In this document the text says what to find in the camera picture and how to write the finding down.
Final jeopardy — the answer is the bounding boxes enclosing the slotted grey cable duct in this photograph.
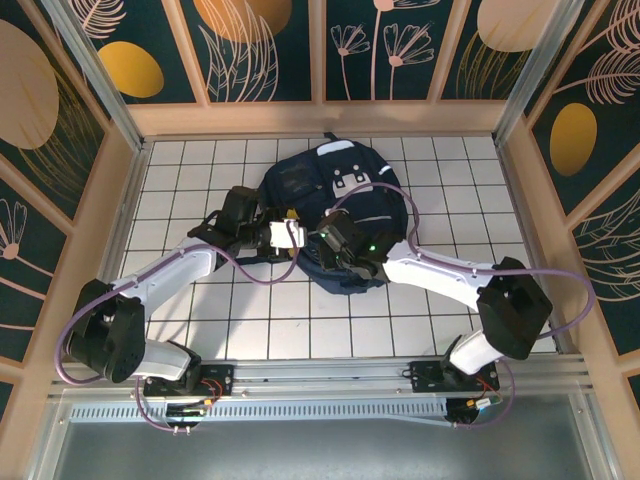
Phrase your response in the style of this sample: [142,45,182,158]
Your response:
[67,401,451,425]

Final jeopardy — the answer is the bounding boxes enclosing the aluminium frame post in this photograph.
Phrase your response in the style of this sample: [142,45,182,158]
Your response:
[492,0,599,146]
[42,0,150,151]

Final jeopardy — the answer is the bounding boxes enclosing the aluminium side rail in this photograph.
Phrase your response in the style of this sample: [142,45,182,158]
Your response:
[494,139,574,356]
[79,142,151,361]

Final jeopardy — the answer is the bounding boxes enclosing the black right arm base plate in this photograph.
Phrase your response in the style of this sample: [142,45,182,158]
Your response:
[408,357,500,396]

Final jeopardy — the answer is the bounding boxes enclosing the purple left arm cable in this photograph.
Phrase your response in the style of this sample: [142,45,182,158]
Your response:
[53,219,304,434]

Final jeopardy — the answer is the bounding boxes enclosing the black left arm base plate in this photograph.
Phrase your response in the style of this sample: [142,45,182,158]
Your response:
[143,363,236,397]

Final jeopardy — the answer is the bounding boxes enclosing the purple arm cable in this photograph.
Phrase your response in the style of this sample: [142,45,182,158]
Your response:
[53,219,304,434]
[323,182,597,431]

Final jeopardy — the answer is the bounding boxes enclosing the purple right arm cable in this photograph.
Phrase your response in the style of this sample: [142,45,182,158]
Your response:
[323,182,597,431]

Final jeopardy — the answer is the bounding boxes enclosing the aluminium mounting rail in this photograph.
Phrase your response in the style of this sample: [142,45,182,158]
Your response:
[47,355,594,401]

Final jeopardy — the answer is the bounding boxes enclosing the navy blue backpack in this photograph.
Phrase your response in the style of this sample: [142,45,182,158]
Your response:
[233,132,410,297]

